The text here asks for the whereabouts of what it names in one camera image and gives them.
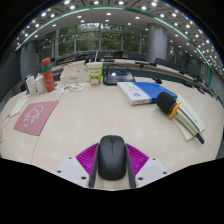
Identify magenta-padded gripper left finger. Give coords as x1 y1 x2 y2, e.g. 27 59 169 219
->
55 143 100 189

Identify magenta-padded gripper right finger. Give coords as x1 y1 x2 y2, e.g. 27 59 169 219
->
125 143 169 189

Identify black computer mouse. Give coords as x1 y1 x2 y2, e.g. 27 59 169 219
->
97 134 128 182

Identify pink mouse pad white print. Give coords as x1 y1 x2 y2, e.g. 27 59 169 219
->
13 100 60 137

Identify blue and white book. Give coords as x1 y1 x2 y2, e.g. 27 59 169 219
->
116 81 179 107

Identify white booklet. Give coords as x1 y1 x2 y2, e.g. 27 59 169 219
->
173 94 207 142

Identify colourful leaflet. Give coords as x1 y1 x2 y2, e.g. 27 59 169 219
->
51 81 88 95

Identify white paper red heading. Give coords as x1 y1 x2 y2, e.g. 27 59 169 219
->
9 94 31 118

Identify black desk microphone console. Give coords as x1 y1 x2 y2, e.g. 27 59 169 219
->
102 68 136 86

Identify white lidded mug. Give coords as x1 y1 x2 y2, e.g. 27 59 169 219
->
34 74 47 94

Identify white paper cup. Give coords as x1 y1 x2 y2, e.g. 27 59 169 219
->
25 75 37 97

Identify red bottle green band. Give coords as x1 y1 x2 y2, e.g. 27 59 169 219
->
40 57 56 93

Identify long curved conference desk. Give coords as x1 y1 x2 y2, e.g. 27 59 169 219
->
54 57 214 96

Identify dark office chairs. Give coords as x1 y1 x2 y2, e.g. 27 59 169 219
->
76 49 221 101

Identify ceiling lights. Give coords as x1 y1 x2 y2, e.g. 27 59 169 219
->
16 0 224 76

